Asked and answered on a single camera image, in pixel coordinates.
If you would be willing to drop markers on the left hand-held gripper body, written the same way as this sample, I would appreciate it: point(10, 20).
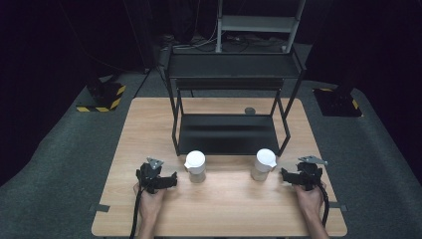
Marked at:
point(149, 176)

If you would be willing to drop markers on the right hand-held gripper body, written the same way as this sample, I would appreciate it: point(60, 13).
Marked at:
point(310, 174)

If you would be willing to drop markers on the white-lidded glass jar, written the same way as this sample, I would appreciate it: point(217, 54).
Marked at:
point(265, 159)
point(195, 161)

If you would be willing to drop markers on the black metal shelf rack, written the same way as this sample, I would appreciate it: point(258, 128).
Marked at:
point(229, 132)

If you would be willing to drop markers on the person's left hand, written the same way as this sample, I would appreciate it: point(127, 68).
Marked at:
point(151, 202)

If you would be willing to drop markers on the person's right hand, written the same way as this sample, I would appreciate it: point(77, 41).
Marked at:
point(310, 200)

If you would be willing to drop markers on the grey tape strip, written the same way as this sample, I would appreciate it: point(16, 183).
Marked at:
point(99, 208)
point(340, 207)

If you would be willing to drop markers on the grey round table grommet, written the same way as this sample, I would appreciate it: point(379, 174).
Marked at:
point(250, 111)

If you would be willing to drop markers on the yellow-black striped stand base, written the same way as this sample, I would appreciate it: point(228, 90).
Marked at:
point(111, 94)
point(338, 104)

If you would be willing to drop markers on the white metal stand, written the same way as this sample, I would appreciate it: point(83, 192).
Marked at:
point(255, 24)

